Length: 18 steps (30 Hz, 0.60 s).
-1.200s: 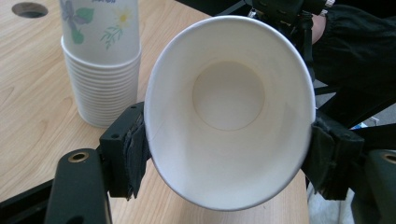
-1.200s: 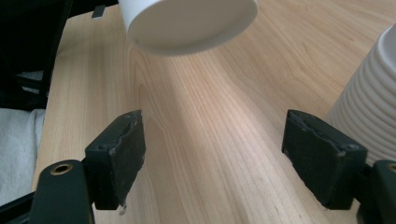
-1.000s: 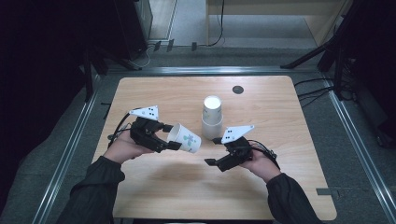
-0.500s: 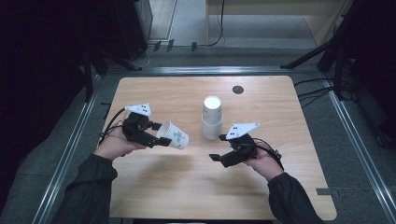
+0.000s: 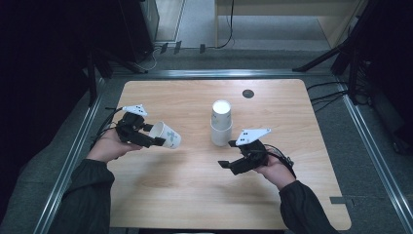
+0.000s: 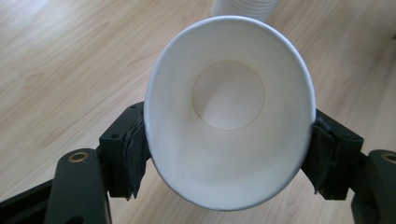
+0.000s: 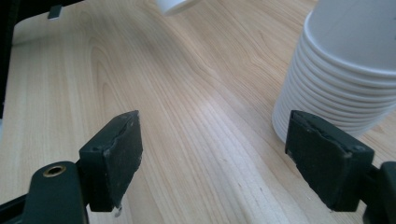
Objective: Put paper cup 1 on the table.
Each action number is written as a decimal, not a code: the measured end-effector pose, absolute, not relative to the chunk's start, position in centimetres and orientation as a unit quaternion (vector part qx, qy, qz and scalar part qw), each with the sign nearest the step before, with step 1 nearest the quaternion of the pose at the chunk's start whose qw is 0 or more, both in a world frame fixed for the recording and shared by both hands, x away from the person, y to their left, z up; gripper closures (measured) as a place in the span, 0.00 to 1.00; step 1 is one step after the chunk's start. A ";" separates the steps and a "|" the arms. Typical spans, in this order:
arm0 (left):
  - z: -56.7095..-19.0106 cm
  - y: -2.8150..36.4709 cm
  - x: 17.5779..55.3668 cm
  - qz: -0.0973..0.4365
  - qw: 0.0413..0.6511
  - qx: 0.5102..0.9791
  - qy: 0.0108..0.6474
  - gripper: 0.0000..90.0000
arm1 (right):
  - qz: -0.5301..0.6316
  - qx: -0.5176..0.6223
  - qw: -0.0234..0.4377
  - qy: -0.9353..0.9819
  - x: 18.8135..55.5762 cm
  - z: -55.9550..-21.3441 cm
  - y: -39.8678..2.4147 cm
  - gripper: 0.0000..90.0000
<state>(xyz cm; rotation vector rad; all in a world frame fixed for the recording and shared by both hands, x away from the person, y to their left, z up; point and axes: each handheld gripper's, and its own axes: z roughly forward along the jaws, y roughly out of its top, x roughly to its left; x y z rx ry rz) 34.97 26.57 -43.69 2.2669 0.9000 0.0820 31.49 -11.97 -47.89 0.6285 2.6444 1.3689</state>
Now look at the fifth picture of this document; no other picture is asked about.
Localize light wooden furniture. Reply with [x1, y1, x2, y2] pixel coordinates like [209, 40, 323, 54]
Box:
[213, 0, 368, 50]

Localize metal floor rail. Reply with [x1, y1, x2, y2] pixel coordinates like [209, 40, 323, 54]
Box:
[32, 77, 106, 234]
[334, 77, 413, 233]
[110, 68, 332, 80]

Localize black cabinet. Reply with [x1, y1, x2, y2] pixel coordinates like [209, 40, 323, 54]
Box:
[118, 0, 160, 62]

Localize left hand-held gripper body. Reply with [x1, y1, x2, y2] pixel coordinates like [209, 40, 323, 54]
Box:
[115, 104, 149, 143]

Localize white printed paper cup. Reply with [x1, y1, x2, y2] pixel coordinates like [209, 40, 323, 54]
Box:
[148, 121, 182, 150]

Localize stack of white paper cups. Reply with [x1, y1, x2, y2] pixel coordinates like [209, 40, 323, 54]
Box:
[209, 98, 234, 147]

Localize black hanging cable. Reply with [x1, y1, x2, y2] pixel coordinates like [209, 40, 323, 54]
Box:
[215, 0, 236, 50]

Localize black tripod stand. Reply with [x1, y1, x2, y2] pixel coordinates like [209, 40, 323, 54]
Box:
[291, 0, 373, 105]

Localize person's right hand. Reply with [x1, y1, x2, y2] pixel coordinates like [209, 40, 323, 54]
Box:
[252, 155, 297, 191]

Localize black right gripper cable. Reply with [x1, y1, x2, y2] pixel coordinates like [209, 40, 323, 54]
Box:
[264, 143, 296, 179]

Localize black floor cables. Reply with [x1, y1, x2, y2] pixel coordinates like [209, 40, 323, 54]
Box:
[306, 81, 371, 113]

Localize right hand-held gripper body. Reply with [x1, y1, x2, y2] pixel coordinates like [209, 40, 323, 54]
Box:
[235, 128, 272, 172]

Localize person's left hand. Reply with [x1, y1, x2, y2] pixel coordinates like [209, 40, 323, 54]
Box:
[86, 129, 144, 164]

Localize grey floor tape piece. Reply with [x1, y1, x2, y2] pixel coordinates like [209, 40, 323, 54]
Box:
[329, 195, 355, 207]

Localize black metal stand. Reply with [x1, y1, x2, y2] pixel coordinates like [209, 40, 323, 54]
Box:
[86, 48, 150, 106]

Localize white floor cable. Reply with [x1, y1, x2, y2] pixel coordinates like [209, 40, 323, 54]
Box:
[140, 45, 160, 71]

